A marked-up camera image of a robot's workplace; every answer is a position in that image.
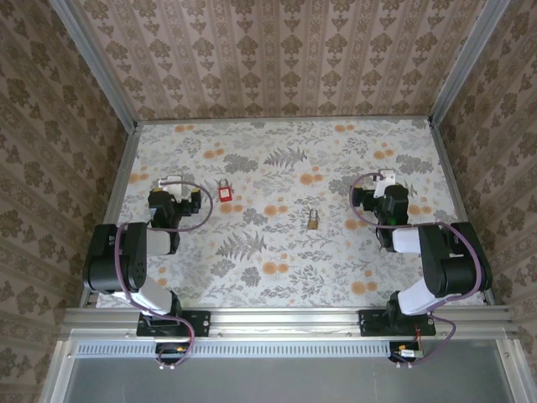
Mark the red padlock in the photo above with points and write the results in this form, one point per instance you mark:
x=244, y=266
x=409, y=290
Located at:
x=225, y=194

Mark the brass padlock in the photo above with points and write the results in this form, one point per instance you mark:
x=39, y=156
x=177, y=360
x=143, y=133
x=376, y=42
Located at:
x=313, y=222

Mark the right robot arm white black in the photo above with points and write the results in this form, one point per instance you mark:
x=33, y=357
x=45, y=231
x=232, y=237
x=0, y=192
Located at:
x=453, y=264

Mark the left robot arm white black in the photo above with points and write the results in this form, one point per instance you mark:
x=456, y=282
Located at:
x=105, y=260

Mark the floral table cover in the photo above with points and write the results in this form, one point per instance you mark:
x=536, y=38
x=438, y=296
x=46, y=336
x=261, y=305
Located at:
x=277, y=260

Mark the grey metal panel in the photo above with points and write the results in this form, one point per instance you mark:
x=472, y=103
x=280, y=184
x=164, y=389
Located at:
x=272, y=382

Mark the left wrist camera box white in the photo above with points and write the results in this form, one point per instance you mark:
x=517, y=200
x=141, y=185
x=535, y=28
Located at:
x=172, y=185

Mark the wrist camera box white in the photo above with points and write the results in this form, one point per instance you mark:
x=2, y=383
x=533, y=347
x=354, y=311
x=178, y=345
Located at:
x=172, y=185
x=385, y=182

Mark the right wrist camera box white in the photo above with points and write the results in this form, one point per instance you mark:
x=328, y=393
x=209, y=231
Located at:
x=385, y=182

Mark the left side aluminium table rail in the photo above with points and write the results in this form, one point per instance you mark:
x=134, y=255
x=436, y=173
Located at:
x=121, y=180

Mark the aluminium table rail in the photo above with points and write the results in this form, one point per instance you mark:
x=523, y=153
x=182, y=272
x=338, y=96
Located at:
x=121, y=180
x=285, y=119
x=444, y=168

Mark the right side aluminium table rail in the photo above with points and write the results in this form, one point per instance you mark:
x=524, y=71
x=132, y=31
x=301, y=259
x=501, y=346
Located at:
x=444, y=168

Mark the back aluminium table rail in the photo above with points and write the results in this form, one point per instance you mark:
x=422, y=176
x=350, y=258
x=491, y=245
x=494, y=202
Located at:
x=285, y=119

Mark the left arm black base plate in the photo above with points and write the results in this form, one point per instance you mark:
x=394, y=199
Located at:
x=201, y=323

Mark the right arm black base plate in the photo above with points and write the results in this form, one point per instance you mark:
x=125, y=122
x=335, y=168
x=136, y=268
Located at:
x=369, y=323

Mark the aluminium mounting rail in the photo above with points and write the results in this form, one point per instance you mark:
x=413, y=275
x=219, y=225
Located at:
x=285, y=323

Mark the left aluminium frame post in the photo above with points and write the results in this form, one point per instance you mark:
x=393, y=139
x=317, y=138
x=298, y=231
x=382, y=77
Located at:
x=94, y=67

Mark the aluminium frame post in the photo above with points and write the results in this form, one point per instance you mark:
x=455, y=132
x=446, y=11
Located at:
x=463, y=59
x=94, y=67

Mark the right aluminium frame post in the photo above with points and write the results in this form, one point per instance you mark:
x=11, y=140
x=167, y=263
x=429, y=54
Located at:
x=463, y=59

